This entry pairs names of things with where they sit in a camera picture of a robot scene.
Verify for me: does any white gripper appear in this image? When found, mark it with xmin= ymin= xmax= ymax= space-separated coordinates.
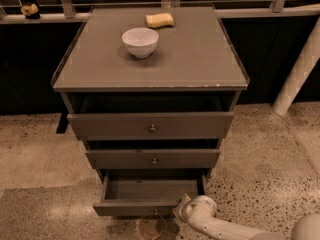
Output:
xmin=173 ymin=193 xmax=217 ymax=223

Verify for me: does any grey bottom drawer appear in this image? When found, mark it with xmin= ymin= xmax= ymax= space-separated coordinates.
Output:
xmin=93 ymin=169 xmax=207 ymax=216

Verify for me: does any grey drawer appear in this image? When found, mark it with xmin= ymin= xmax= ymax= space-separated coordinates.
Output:
xmin=86 ymin=149 xmax=220 ymax=169
xmin=68 ymin=112 xmax=234 ymax=141
xmin=93 ymin=169 xmax=207 ymax=216

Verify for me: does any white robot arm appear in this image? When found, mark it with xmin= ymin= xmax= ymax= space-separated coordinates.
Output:
xmin=173 ymin=194 xmax=320 ymax=240

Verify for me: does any grey middle drawer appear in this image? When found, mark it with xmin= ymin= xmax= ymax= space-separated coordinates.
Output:
xmin=86 ymin=149 xmax=220 ymax=169

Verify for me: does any grey top drawer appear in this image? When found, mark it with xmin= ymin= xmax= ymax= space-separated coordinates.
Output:
xmin=68 ymin=112 xmax=234 ymax=141

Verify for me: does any grey drawer cabinet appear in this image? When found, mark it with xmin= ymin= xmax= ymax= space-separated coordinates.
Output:
xmin=50 ymin=5 xmax=250 ymax=188

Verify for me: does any round floor drain cover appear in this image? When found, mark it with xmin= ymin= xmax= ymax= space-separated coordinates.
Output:
xmin=139 ymin=214 xmax=168 ymax=240

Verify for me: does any white ceramic bowl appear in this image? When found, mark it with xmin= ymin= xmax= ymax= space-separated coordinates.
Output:
xmin=122 ymin=28 xmax=159 ymax=58

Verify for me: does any yellow sponge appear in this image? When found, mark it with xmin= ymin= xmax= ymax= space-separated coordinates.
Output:
xmin=146 ymin=13 xmax=174 ymax=28

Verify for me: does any white diagonal pole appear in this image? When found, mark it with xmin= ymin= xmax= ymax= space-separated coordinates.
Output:
xmin=272 ymin=18 xmax=320 ymax=116

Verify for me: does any metal window railing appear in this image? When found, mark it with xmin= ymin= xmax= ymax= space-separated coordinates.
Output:
xmin=0 ymin=0 xmax=320 ymax=26

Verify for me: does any small yellow black object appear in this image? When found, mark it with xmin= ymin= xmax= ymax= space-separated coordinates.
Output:
xmin=20 ymin=3 xmax=40 ymax=19

